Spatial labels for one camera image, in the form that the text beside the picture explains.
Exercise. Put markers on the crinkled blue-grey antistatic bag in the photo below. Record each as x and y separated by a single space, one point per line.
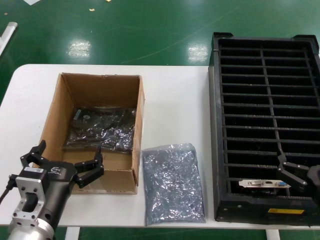
172 185

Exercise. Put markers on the white table leg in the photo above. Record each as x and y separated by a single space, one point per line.
72 233
272 235

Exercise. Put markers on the black slotted plastic container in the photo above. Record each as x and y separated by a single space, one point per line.
217 125

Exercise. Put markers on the white plastic pipe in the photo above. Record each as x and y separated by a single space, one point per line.
8 31

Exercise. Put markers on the white paper sheet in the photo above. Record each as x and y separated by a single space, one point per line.
31 1

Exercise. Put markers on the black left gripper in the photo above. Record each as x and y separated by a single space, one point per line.
61 180

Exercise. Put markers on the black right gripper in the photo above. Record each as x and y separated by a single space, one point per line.
314 178

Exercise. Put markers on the brown cardboard box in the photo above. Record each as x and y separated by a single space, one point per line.
100 90

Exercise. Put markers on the graphics card with silver bracket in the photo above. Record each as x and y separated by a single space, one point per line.
257 183

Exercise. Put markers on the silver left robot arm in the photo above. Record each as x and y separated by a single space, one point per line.
30 228

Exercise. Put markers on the yellow container label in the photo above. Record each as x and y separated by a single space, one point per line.
285 212

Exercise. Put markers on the translucent grey antistatic bag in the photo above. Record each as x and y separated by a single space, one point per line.
100 130

